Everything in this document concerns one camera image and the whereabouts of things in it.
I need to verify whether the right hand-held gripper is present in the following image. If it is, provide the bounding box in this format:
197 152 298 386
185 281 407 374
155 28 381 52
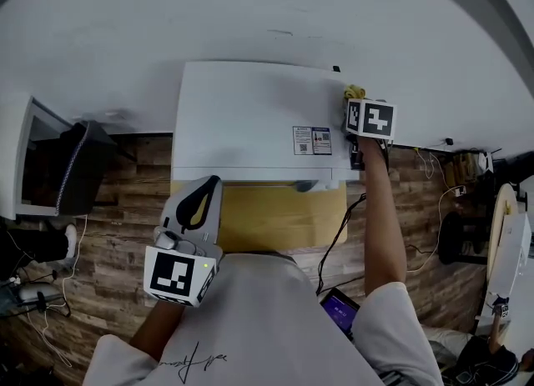
345 98 396 171

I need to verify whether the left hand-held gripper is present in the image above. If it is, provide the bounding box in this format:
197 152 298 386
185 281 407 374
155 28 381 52
144 174 224 308

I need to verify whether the yellow cloth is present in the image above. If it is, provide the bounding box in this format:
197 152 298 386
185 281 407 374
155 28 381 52
344 83 367 101

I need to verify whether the white microwave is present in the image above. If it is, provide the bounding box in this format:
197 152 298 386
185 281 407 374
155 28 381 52
170 60 362 193

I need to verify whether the person's left forearm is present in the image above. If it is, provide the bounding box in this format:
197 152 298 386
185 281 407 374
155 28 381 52
128 300 187 363

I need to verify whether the person's right forearm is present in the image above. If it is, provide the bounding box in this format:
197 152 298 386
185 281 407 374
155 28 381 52
358 138 408 298

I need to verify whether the light wooden table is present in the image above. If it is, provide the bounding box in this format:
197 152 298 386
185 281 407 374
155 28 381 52
169 179 350 254

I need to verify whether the brown cardboard box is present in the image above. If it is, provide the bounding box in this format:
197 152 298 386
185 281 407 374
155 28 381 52
444 151 481 188

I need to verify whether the dark grey chair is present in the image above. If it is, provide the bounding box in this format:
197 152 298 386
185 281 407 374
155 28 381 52
53 120 137 217

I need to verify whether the person's white shirt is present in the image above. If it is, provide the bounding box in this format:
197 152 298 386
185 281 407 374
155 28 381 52
83 250 446 386

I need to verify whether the black stool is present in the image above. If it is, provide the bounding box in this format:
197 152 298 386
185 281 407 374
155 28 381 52
438 211 493 267

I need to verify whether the round wooden table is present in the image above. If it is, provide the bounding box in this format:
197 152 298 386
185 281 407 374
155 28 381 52
487 183 521 281

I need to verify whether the white grey floor device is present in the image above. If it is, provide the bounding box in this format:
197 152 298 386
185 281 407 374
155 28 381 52
16 282 63 306

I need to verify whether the black phone with purple screen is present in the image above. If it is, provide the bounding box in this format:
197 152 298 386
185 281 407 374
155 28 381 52
319 287 361 335

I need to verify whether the white desk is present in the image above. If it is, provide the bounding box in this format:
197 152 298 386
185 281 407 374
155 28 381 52
0 92 80 218

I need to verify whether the short white cable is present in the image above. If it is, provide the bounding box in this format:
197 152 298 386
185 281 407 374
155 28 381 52
415 147 437 180

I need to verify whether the white power cable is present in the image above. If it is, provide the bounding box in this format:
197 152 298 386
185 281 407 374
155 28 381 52
406 186 466 273

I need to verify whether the long white cable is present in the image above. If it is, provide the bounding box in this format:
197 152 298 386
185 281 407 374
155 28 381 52
24 213 88 368

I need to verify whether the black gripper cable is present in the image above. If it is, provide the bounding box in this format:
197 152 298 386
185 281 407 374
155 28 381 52
315 193 367 296

